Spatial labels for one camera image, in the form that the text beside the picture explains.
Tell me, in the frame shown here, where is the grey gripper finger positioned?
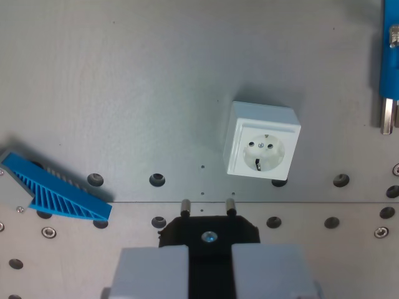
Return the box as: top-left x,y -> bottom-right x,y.
231,244 -> 322,299
108,244 -> 190,299

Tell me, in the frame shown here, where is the black two-pin power plug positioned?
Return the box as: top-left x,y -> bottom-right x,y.
157,198 -> 261,299

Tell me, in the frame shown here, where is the blue ribbed plastic wedge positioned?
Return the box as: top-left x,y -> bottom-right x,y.
1,151 -> 113,223

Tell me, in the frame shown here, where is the grey mounting block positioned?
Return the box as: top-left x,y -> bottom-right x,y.
0,147 -> 36,215

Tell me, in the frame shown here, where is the silver hex standoff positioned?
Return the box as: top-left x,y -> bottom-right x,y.
380,97 -> 399,136

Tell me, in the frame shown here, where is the white wall socket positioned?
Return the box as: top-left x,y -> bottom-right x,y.
222,100 -> 302,181

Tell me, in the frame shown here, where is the blue plastic bracket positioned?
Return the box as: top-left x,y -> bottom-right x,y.
378,0 -> 399,102

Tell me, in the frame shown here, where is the silver bolt on bracket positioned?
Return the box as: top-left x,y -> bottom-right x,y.
388,25 -> 399,49

